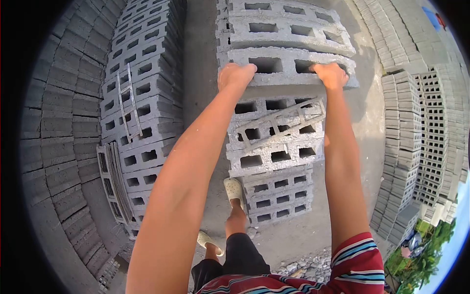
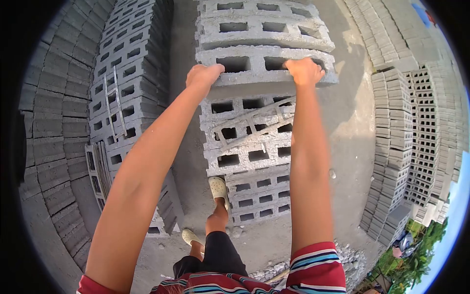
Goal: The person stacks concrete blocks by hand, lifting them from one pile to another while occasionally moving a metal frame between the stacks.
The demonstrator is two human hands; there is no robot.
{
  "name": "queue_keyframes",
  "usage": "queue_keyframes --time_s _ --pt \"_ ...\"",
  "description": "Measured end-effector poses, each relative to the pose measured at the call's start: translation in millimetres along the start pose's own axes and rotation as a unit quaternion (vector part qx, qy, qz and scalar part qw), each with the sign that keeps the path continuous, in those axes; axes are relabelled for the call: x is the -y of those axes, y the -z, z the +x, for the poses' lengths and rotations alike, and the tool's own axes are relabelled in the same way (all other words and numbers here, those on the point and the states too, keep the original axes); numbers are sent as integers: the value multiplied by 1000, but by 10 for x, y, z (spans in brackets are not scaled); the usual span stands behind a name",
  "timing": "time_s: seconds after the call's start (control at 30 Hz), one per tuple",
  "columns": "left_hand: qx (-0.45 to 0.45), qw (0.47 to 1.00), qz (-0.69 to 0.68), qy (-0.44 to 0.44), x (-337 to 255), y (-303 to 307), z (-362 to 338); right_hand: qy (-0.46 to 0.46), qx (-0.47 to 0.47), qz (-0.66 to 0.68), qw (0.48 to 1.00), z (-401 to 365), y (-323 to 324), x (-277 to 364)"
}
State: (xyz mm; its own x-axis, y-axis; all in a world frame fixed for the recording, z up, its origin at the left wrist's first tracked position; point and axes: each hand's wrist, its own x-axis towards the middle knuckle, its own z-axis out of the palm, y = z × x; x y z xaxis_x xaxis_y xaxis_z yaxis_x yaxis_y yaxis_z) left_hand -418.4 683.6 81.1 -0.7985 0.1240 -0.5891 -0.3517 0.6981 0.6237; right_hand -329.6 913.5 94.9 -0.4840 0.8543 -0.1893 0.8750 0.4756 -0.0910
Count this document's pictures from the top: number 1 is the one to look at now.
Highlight person's right hand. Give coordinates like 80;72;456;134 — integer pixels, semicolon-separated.
309;62;350;91

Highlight person's left hand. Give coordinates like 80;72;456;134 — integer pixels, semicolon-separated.
218;62;258;92

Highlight grey hollow concrete block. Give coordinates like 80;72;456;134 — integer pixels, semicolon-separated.
227;47;360;89

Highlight stack of hollow concrete blocks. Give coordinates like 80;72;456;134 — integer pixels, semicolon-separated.
215;0;357;227

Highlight rows of pale concrete blocks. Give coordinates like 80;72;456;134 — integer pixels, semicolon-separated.
353;0;470;192

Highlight long row of hollow blocks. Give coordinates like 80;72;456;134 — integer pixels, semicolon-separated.
96;0;188;240

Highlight stack of solid concrete blocks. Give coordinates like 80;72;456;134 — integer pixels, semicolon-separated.
369;70;423;247

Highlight tall stack of hollow blocks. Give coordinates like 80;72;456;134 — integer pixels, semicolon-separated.
412;67;451;207

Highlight leaning bundle of metal frames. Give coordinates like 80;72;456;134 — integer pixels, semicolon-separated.
96;141;136;225

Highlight person's legs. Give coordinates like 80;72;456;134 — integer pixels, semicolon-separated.
191;177;272;294

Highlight pile of grey rubble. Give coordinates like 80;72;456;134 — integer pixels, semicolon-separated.
273;249;333;284

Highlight person's body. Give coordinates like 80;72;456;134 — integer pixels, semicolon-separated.
126;145;386;294

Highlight green plants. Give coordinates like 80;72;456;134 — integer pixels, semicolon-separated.
384;218;458;294

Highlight grey ladder-shaped metal frame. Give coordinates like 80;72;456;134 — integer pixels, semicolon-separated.
234;97;327;152
116;63;144;142

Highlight wall of solid grey blocks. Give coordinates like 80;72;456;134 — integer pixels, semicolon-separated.
19;0;130;293

